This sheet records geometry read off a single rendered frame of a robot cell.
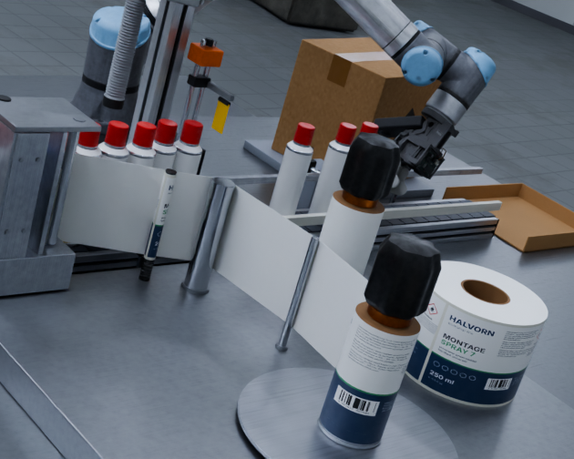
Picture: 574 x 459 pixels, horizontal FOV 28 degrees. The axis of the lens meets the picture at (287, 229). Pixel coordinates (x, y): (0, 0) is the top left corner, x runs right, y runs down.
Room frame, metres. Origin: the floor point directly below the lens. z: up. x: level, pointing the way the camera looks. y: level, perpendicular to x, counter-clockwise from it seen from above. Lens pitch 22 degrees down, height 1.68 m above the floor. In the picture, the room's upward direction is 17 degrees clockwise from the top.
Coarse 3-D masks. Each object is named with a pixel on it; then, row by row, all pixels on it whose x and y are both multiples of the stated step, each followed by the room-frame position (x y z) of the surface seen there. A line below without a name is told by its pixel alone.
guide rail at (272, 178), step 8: (440, 168) 2.41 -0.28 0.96; (448, 168) 2.43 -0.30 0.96; (456, 168) 2.44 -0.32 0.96; (464, 168) 2.46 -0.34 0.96; (472, 168) 2.48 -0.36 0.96; (480, 168) 2.50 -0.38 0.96; (224, 176) 1.97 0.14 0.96; (232, 176) 1.98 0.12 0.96; (240, 176) 1.99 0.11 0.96; (248, 176) 2.01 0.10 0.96; (256, 176) 2.02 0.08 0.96; (264, 176) 2.03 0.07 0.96; (272, 176) 2.04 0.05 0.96; (312, 176) 2.12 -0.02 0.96; (408, 176) 2.32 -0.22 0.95; (416, 176) 2.34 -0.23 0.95; (240, 184) 1.99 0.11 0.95
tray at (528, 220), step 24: (456, 192) 2.62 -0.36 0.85; (480, 192) 2.68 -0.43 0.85; (504, 192) 2.75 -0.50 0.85; (528, 192) 2.78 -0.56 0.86; (504, 216) 2.61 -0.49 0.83; (528, 216) 2.66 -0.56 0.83; (552, 216) 2.72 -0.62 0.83; (504, 240) 2.45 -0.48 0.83; (528, 240) 2.41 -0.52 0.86; (552, 240) 2.48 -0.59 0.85
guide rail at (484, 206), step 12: (444, 204) 2.32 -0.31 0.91; (456, 204) 2.34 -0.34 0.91; (468, 204) 2.37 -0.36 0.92; (480, 204) 2.39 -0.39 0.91; (492, 204) 2.43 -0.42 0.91; (288, 216) 1.99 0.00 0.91; (300, 216) 2.01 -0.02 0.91; (312, 216) 2.02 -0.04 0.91; (324, 216) 2.05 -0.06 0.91; (384, 216) 2.17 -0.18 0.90; (396, 216) 2.20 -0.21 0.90; (408, 216) 2.23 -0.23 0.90; (420, 216) 2.26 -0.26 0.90
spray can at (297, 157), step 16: (304, 128) 2.00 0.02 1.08; (288, 144) 2.01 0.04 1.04; (304, 144) 2.00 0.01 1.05; (288, 160) 2.00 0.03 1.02; (304, 160) 2.00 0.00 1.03; (288, 176) 1.99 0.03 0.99; (304, 176) 2.01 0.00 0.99; (288, 192) 1.99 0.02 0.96; (272, 208) 2.00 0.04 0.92; (288, 208) 2.00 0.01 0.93
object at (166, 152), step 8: (160, 120) 1.80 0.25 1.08; (168, 120) 1.81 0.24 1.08; (160, 128) 1.79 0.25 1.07; (168, 128) 1.79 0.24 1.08; (176, 128) 1.80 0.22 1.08; (160, 136) 1.79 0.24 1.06; (168, 136) 1.79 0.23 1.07; (160, 144) 1.79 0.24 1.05; (168, 144) 1.79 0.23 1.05; (160, 152) 1.78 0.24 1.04; (168, 152) 1.79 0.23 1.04; (176, 152) 1.80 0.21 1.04; (160, 160) 1.78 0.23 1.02; (168, 160) 1.79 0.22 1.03
